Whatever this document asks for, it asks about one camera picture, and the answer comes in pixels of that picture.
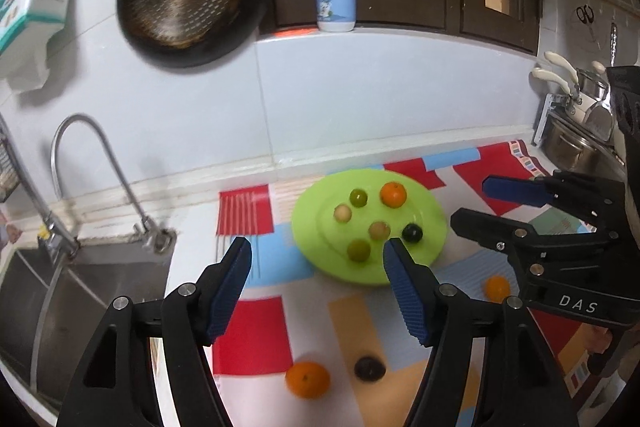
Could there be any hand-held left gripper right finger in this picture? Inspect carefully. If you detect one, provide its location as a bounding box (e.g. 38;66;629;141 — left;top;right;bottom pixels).
382;237;581;427

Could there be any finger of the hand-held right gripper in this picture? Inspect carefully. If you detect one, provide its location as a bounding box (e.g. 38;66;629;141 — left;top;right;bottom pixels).
450;208;621;289
481;170;626;232

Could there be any green tomato with stem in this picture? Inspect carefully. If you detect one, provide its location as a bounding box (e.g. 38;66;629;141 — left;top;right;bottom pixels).
347;238;372;263

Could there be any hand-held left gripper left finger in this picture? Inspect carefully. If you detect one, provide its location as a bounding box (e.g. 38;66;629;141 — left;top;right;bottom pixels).
55;236;252;427

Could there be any white plastic bag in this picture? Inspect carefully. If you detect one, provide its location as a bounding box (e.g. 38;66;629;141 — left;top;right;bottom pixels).
0;24;68;92

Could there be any steel pot with lid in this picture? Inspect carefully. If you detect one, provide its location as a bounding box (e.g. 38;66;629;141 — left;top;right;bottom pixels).
575;67;611;102

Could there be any small orange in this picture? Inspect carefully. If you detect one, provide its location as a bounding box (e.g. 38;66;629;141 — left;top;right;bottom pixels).
285;361;331;400
484;276;512;301

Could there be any thin gooseneck faucet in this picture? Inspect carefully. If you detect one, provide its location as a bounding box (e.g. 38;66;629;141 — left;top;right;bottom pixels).
51;113;177;254

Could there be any stainless steel sink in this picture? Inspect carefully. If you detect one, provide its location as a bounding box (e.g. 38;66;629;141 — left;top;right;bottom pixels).
0;247;173;408

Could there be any green plate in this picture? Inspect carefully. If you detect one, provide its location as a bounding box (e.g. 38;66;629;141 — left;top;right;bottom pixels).
291;169;448;285

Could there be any black wire basket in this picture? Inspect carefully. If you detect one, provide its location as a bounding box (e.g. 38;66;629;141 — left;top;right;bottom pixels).
0;132;23;202

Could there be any colourful patchwork tablecloth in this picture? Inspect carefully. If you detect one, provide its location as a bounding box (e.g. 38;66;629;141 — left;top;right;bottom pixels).
210;139;623;427

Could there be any large steel pot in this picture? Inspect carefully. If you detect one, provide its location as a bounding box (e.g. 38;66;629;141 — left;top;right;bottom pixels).
542;114;626;178

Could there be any cream knife handle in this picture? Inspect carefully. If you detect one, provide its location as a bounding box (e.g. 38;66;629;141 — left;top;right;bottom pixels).
544;51;581;82
531;67;571;94

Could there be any white dotted board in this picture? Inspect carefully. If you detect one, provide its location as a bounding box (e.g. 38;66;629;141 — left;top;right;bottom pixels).
532;92;553;146

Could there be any large orange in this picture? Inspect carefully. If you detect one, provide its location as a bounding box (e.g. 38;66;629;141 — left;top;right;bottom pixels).
379;182;407;208

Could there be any metal ladle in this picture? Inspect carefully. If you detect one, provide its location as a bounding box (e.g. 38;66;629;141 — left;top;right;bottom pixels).
582;23;620;142

